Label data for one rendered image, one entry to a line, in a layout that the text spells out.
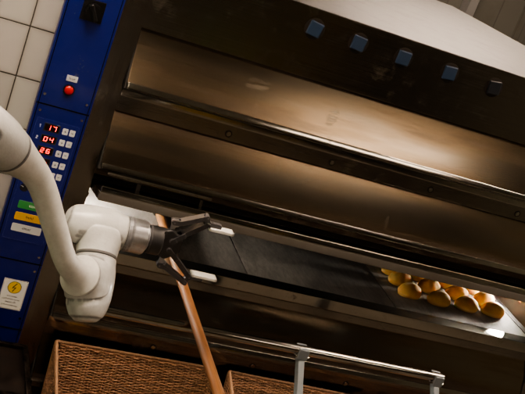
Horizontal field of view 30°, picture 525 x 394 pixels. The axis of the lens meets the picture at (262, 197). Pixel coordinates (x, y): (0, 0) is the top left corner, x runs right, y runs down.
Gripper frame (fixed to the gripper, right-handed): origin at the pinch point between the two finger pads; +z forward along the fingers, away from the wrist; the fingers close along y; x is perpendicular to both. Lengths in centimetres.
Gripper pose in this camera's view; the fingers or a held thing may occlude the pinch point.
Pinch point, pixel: (219, 255)
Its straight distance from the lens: 256.5
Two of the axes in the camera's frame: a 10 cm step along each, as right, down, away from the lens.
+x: 2.3, 3.9, -8.9
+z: 9.1, 2.3, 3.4
